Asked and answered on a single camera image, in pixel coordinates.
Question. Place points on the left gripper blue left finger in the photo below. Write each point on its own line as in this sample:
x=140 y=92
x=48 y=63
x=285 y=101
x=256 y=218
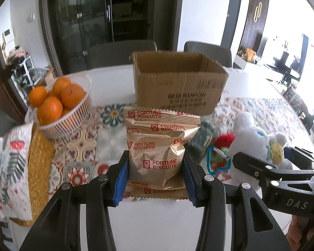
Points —
x=58 y=225

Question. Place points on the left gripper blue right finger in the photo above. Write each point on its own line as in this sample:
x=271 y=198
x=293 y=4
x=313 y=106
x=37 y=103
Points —
x=253 y=226

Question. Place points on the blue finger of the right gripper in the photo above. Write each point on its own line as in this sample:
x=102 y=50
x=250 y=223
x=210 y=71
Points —
x=255 y=171
x=301 y=158

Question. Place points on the white plush toy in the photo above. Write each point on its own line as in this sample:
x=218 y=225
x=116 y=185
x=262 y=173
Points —
x=254 y=141

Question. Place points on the gold fortune biscuits bag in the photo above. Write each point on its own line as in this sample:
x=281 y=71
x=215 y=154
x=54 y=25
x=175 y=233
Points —
x=156 y=140

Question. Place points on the red green plush toy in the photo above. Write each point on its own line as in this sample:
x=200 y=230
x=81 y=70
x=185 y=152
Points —
x=222 y=142

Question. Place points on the blue carabiner clip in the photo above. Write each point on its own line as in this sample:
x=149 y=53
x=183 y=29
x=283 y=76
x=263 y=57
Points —
x=208 y=161

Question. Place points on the dark green plush toy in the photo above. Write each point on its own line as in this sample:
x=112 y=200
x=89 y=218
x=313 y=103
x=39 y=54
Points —
x=198 y=145

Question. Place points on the yellow woven tissue box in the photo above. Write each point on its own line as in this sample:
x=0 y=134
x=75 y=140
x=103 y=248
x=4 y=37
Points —
x=40 y=156

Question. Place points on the floral cloth cover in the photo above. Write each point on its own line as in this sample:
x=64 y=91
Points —
x=14 y=187

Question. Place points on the white fruit basket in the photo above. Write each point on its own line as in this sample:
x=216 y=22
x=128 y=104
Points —
x=71 y=119

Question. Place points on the orange fruit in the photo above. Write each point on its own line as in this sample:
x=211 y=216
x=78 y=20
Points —
x=37 y=96
x=72 y=95
x=50 y=111
x=59 y=85

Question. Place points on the dark chair right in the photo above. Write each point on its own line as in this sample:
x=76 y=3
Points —
x=213 y=52

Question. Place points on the dark chair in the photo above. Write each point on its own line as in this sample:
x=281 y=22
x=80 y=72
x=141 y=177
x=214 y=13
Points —
x=213 y=52
x=116 y=53

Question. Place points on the brown cardboard box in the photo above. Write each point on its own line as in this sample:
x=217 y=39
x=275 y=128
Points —
x=178 y=81

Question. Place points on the white shoe rack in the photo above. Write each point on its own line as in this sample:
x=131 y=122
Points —
x=21 y=72

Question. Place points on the dark chair left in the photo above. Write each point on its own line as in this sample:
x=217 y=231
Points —
x=116 y=53

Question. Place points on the black glass cabinet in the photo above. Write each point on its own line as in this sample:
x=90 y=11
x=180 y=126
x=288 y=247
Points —
x=75 y=30

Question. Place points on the wall intercom panel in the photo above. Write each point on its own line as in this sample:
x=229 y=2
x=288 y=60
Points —
x=8 y=35

